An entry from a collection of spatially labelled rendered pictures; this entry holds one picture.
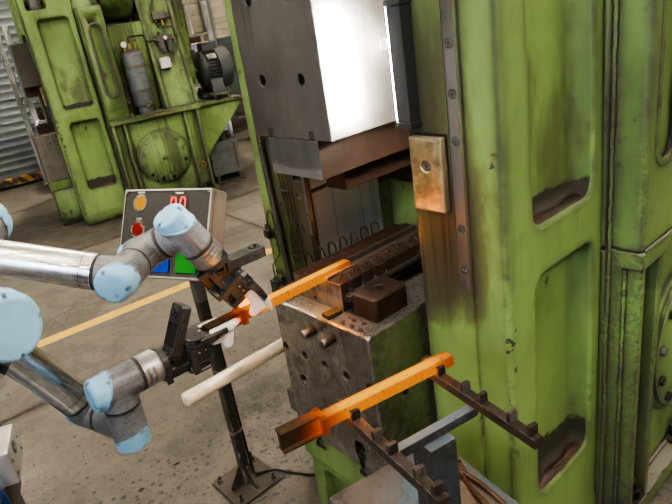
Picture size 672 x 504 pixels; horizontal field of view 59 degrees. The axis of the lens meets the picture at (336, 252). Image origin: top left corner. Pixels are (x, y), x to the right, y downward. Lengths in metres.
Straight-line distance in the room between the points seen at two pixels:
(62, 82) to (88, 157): 0.72
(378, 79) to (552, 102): 0.41
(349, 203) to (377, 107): 0.48
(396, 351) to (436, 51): 0.72
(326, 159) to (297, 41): 0.27
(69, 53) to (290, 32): 5.01
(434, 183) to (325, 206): 0.53
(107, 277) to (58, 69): 5.16
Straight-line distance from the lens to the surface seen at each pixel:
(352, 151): 1.48
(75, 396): 1.41
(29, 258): 1.30
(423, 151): 1.34
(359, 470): 1.78
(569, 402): 1.93
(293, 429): 1.12
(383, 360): 1.49
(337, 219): 1.83
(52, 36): 6.30
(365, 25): 1.44
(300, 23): 1.37
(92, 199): 6.38
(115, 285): 1.21
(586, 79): 1.56
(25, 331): 1.12
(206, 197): 1.84
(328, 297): 1.58
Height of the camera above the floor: 1.64
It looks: 22 degrees down
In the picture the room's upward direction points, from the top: 9 degrees counter-clockwise
